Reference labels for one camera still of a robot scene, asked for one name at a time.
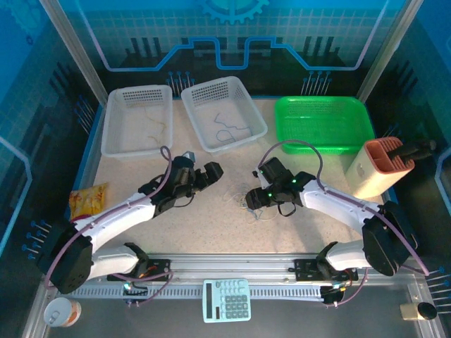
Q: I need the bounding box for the white perforated plastic basket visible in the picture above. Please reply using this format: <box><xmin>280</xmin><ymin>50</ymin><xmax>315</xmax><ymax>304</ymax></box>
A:
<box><xmin>180</xmin><ymin>75</ymin><xmax>268</xmax><ymax>155</ymax></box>
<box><xmin>101</xmin><ymin>84</ymin><xmax>173</xmax><ymax>163</ymax></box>

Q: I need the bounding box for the green perforated plastic basket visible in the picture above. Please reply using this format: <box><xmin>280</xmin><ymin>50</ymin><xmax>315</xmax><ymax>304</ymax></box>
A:
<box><xmin>274</xmin><ymin>96</ymin><xmax>376</xmax><ymax>156</ymax></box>

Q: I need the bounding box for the yellow snack bag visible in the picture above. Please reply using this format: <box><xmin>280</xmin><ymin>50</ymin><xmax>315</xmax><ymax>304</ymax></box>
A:
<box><xmin>68</xmin><ymin>182</ymin><xmax>109</xmax><ymax>221</ymax></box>

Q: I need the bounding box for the white holder with orange rim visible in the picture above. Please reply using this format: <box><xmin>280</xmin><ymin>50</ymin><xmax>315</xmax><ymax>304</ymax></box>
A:
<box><xmin>345</xmin><ymin>136</ymin><xmax>416</xmax><ymax>199</ymax></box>

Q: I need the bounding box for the light blue calculator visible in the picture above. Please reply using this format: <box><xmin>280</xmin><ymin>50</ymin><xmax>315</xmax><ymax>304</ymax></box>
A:
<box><xmin>202</xmin><ymin>278</ymin><xmax>252</xmax><ymax>324</ymax></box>

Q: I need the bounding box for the beige black cylindrical object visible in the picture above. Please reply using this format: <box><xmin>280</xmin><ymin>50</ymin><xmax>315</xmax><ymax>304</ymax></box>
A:
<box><xmin>400</xmin><ymin>301</ymin><xmax>440</xmax><ymax>321</ymax></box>

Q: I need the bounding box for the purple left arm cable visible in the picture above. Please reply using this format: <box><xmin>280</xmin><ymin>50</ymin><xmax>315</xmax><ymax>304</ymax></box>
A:
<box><xmin>42</xmin><ymin>145</ymin><xmax>174</xmax><ymax>289</ymax></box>

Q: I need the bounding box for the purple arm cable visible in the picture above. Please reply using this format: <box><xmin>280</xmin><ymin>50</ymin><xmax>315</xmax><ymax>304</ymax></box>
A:
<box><xmin>42</xmin><ymin>145</ymin><xmax>174</xmax><ymax>289</ymax></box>
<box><xmin>258</xmin><ymin>139</ymin><xmax>431</xmax><ymax>277</ymax></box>

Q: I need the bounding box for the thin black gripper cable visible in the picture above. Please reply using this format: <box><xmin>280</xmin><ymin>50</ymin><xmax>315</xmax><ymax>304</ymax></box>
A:
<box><xmin>276</xmin><ymin>202</ymin><xmax>297</xmax><ymax>218</ymax></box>
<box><xmin>172</xmin><ymin>195</ymin><xmax>197</xmax><ymax>208</ymax></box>

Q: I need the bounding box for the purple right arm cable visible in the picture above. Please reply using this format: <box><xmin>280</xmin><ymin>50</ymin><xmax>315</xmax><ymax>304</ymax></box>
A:
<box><xmin>258</xmin><ymin>139</ymin><xmax>431</xmax><ymax>277</ymax></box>

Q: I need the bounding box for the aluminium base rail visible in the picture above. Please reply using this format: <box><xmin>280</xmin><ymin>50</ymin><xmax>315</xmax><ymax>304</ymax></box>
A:
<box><xmin>146</xmin><ymin>252</ymin><xmax>320</xmax><ymax>281</ymax></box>

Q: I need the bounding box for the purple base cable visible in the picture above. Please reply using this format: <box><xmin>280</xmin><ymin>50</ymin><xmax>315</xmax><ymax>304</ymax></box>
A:
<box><xmin>123</xmin><ymin>270</ymin><xmax>174</xmax><ymax>307</ymax></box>
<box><xmin>326</xmin><ymin>269</ymin><xmax>370</xmax><ymax>308</ymax></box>

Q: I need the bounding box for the slotted white cable duct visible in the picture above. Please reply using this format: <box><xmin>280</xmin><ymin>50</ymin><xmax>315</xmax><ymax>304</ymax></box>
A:
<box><xmin>75</xmin><ymin>285</ymin><xmax>325</xmax><ymax>302</ymax></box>

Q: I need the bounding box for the black tool handle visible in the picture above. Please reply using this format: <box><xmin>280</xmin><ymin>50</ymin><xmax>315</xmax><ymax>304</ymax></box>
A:
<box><xmin>387</xmin><ymin>139</ymin><xmax>438</xmax><ymax>166</ymax></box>

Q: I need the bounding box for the aluminium frame post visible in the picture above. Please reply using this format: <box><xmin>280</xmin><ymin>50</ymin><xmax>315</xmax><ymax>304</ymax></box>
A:
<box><xmin>38</xmin><ymin>0</ymin><xmax>109</xmax><ymax>106</ymax></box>
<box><xmin>355</xmin><ymin>0</ymin><xmax>422</xmax><ymax>103</ymax></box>

